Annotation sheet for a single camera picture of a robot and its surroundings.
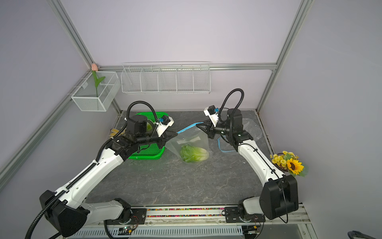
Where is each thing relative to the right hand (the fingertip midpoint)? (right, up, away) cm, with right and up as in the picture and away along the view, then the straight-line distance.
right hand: (197, 124), depth 74 cm
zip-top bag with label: (-3, -13, +14) cm, 19 cm away
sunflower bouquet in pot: (+41, -17, -8) cm, 45 cm away
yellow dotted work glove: (-63, -6, +37) cm, 73 cm away
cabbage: (-4, -17, +10) cm, 20 cm away
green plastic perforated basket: (-26, -16, +13) cm, 33 cm away
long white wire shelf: (-21, +31, +26) cm, 45 cm away
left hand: (-11, -5, -4) cm, 12 cm away
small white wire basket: (-64, +16, +10) cm, 67 cm away
